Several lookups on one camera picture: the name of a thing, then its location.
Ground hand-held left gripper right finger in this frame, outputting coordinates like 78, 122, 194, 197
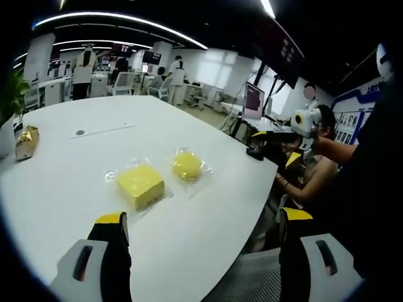
278, 206, 366, 302

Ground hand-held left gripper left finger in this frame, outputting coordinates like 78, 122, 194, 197
49, 211, 133, 302

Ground square yellow silicone block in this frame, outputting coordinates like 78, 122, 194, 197
115, 164, 166, 211

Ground round yellow silicone block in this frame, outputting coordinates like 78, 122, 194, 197
171, 150, 203, 184

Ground person's right hand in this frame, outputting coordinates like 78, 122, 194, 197
314, 124, 330, 150

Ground small black device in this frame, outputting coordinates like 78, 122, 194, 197
246, 147, 266, 162

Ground computer monitor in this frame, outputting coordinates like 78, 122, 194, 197
241, 81, 266, 121

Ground grey mesh office chair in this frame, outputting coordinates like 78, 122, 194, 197
220, 247, 283, 302

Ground person's dark clothing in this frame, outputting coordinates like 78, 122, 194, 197
326, 75, 403, 284

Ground gold foil packet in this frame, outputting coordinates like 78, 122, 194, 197
14, 125, 40, 162

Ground hanging display screen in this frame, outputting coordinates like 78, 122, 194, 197
140, 50, 162, 65
111, 43, 134, 58

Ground white office chair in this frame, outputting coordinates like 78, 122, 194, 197
111, 71, 137, 96

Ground green potted plant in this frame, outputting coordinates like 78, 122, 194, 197
0, 70, 31, 160

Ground blue wall display board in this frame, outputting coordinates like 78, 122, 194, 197
332, 80, 383, 146

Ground white round wall figure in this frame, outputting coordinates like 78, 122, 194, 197
375, 42, 397, 83

